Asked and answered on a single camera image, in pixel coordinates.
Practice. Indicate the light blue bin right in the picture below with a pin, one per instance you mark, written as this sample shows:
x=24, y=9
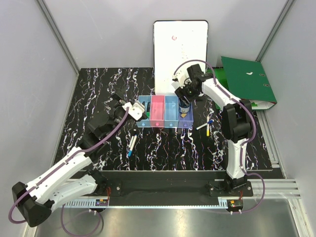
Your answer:
x=171, y=112

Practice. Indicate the green capped black highlighter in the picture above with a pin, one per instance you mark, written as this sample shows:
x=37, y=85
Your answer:
x=148, y=109

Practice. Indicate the yellow capped white marker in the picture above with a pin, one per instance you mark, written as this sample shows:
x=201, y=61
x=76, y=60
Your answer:
x=208, y=127

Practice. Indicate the purple plastic bin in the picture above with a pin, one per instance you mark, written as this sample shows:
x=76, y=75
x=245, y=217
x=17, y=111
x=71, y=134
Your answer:
x=186, y=122

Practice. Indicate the white dry-erase board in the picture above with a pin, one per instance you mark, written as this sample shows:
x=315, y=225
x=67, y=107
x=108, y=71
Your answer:
x=176, y=42

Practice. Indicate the pink plastic bin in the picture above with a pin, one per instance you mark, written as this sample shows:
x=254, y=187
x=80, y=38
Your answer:
x=157, y=111

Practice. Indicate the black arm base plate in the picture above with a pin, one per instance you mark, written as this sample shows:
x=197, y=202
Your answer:
x=170, y=189

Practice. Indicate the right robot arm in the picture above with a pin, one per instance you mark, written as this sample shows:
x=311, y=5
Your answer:
x=237, y=123

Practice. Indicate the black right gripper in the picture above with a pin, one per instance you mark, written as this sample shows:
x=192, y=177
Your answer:
x=180, y=92

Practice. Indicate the blue capped white marker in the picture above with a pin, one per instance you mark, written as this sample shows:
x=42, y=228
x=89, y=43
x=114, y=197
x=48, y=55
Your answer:
x=204, y=125

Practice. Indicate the dark green ring binder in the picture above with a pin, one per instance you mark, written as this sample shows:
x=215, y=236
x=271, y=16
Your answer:
x=247, y=80

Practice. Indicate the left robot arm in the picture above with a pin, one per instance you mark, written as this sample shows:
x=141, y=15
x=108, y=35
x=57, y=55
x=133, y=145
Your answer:
x=37, y=199

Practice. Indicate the light blue bin left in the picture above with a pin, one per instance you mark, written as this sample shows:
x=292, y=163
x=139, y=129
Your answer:
x=144, y=100

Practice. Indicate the light blue bin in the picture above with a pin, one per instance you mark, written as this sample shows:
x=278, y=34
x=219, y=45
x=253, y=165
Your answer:
x=171, y=112
x=144, y=100

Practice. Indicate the grey slotted cable duct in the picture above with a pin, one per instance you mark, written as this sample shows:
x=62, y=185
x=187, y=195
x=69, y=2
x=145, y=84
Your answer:
x=88, y=203

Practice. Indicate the blue ink bottle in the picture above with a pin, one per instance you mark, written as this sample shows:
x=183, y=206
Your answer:
x=184, y=107

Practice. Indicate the black capped white marker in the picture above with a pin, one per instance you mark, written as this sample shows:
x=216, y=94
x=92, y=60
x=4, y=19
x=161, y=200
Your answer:
x=133, y=133

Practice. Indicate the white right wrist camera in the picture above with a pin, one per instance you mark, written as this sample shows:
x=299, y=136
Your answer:
x=180, y=79

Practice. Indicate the cyan capped white marker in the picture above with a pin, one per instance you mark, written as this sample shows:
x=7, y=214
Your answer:
x=132, y=144

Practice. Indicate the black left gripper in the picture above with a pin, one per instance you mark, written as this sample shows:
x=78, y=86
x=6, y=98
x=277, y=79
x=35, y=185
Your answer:
x=121, y=101

